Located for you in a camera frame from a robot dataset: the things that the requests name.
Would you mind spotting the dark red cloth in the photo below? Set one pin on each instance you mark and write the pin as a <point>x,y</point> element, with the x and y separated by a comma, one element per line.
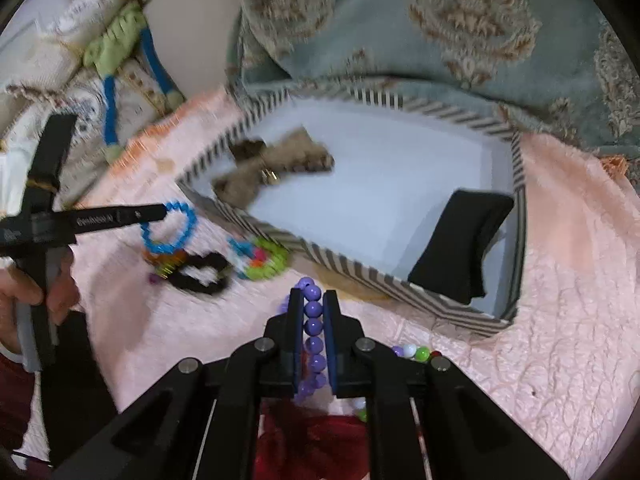
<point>15,400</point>

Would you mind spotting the green and blue plush toy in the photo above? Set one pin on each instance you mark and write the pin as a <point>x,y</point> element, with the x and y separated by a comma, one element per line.
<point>115,35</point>

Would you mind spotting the black scrunchie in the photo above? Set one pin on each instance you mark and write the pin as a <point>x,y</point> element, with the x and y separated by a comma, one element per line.
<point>215,262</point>

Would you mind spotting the teal damask cushion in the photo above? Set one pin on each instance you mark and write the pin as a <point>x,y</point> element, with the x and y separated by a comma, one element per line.
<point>400,50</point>

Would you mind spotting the striped cardboard box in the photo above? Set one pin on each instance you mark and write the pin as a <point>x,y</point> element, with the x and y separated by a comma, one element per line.
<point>390,185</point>

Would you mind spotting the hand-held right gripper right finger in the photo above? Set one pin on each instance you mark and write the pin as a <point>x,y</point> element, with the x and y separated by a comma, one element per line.
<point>331,345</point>

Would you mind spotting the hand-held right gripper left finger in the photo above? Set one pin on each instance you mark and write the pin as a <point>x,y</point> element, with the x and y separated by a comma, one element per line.
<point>295,345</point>

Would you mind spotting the plain beige pillow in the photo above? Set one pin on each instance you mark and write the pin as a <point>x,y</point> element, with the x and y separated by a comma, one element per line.
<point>195,25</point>

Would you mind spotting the brown bow hair clip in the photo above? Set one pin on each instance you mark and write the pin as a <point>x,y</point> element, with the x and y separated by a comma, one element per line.
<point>295,152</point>

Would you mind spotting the black cloth pouch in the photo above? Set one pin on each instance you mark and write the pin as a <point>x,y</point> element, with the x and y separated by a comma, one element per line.
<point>460,240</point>

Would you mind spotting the person's left hand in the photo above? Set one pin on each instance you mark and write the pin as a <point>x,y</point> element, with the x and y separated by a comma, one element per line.
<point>65,290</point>

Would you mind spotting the red satin bow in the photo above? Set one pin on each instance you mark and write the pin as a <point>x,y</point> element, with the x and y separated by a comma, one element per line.
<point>310,440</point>

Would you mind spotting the cream patterned cushion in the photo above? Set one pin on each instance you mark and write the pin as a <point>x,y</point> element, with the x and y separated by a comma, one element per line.
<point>75,15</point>

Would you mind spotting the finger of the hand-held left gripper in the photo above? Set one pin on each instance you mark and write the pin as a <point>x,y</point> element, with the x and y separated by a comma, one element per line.
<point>120,219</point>

